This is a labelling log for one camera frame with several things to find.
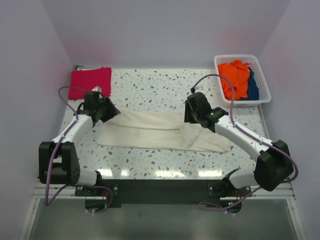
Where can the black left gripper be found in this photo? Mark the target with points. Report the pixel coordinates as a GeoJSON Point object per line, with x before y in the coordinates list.
{"type": "Point", "coordinates": [112, 111]}

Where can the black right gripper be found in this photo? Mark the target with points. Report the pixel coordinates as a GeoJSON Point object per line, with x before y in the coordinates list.
{"type": "Point", "coordinates": [187, 118]}

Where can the cream white t-shirt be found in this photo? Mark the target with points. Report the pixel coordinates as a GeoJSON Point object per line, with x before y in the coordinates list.
{"type": "Point", "coordinates": [159, 130]}

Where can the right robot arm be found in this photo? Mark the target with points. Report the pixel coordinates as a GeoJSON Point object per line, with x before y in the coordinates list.
{"type": "Point", "coordinates": [273, 163]}

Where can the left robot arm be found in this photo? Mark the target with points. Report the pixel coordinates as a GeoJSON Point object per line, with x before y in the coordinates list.
{"type": "Point", "coordinates": [58, 161]}

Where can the folded red t-shirt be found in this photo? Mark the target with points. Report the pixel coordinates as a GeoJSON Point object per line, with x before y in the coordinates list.
{"type": "Point", "coordinates": [89, 79]}

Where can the white plastic laundry basket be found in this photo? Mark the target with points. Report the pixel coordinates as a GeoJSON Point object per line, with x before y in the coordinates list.
{"type": "Point", "coordinates": [226, 87]}

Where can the orange t-shirt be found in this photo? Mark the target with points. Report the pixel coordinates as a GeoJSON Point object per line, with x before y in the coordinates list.
{"type": "Point", "coordinates": [238, 75]}

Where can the blue t-shirt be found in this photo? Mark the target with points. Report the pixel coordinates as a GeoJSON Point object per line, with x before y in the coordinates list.
{"type": "Point", "coordinates": [253, 93]}

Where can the pink garment in basket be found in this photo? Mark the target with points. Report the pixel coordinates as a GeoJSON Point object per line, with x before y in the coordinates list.
{"type": "Point", "coordinates": [248, 63]}

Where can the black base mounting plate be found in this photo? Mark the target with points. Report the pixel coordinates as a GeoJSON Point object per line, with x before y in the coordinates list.
{"type": "Point", "coordinates": [161, 191]}

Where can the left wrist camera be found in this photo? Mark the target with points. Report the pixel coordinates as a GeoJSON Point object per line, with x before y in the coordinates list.
{"type": "Point", "coordinates": [97, 89]}

